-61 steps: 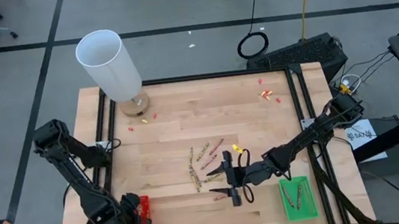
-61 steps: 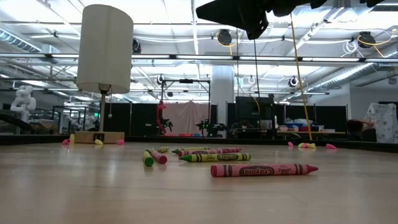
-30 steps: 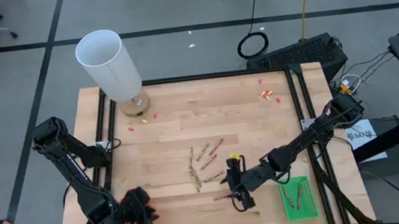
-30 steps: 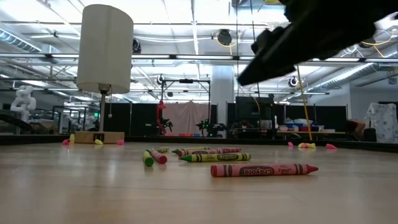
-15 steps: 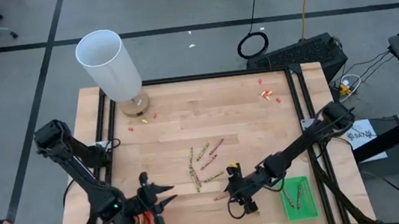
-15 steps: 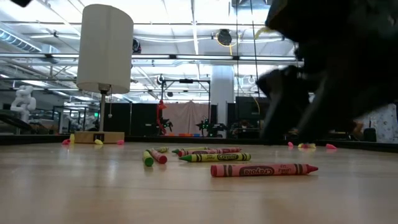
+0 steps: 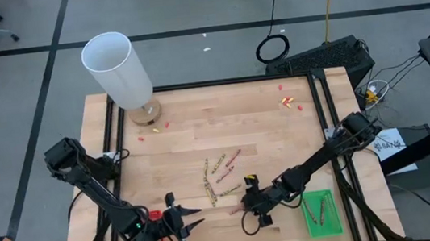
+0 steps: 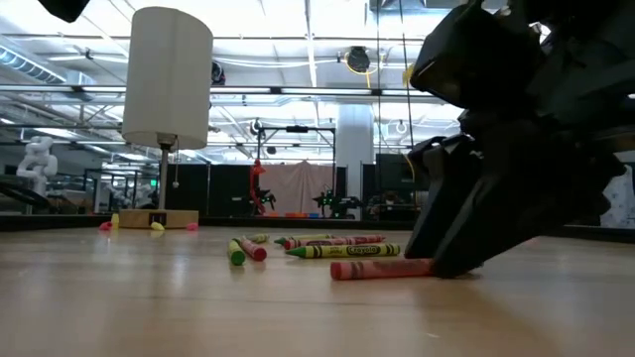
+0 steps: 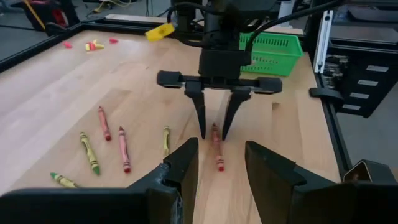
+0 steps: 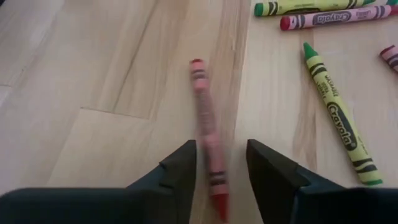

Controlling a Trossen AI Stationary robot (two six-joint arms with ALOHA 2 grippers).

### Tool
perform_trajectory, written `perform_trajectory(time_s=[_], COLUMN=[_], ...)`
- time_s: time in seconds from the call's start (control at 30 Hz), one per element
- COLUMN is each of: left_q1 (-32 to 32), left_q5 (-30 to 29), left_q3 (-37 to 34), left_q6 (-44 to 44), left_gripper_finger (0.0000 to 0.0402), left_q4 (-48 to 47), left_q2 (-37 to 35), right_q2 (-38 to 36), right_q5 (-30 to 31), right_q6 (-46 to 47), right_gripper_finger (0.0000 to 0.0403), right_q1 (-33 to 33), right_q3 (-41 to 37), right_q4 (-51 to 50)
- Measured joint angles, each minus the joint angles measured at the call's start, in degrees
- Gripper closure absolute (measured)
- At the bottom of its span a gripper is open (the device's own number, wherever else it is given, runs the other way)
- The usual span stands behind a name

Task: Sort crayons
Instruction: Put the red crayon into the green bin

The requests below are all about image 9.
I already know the red crayon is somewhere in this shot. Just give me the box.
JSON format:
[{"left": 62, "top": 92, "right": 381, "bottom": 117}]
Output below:
[
  {"left": 98, "top": 106, "right": 113, "bottom": 142},
  {"left": 118, "top": 126, "right": 132, "bottom": 174},
  {"left": 211, "top": 123, "right": 225, "bottom": 172}
]

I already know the black tagged gripper cable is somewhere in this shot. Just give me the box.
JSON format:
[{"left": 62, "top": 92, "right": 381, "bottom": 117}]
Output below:
[{"left": 165, "top": 1, "right": 215, "bottom": 48}]

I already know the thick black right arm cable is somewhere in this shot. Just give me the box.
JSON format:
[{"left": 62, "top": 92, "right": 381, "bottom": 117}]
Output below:
[{"left": 244, "top": 0, "right": 345, "bottom": 53}]

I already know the black drawer cabinet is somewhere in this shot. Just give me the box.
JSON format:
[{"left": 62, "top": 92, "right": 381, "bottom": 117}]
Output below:
[{"left": 322, "top": 23, "right": 398, "bottom": 119}]

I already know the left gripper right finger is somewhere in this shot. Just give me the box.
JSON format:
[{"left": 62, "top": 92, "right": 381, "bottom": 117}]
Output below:
[{"left": 244, "top": 141, "right": 398, "bottom": 224}]

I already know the yellow green crayon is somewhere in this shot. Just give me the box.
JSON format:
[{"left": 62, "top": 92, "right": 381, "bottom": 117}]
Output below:
[
  {"left": 162, "top": 125, "right": 171, "bottom": 159},
  {"left": 49, "top": 172, "right": 79, "bottom": 189},
  {"left": 79, "top": 131, "right": 101, "bottom": 176}
]

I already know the yellow cable tag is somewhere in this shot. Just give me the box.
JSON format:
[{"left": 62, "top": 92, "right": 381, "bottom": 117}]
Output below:
[{"left": 144, "top": 22, "right": 176, "bottom": 43}]

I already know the green plastic basket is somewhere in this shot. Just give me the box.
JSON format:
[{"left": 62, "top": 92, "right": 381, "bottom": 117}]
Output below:
[{"left": 238, "top": 30, "right": 305, "bottom": 77}]

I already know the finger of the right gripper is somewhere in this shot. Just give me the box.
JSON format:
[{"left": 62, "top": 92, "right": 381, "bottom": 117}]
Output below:
[
  {"left": 185, "top": 82, "right": 208, "bottom": 140},
  {"left": 221, "top": 87, "right": 252, "bottom": 141}
]

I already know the silver aluminium extrusion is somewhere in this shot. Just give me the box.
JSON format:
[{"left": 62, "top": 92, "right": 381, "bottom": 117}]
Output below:
[{"left": 312, "top": 9, "right": 334, "bottom": 75}]

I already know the white cord yellow plug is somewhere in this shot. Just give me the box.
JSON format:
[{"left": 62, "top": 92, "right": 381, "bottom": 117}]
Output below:
[{"left": 92, "top": 0, "right": 132, "bottom": 14}]

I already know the black aluminium table frame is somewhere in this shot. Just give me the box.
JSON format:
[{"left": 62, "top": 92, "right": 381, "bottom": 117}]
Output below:
[{"left": 0, "top": 8, "right": 398, "bottom": 185}]

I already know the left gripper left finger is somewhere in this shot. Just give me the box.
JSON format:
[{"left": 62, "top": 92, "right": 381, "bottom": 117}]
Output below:
[{"left": 0, "top": 136, "right": 200, "bottom": 224}]

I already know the yellow hanging cable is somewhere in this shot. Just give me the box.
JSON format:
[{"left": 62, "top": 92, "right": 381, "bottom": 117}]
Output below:
[{"left": 22, "top": 0, "right": 46, "bottom": 30}]

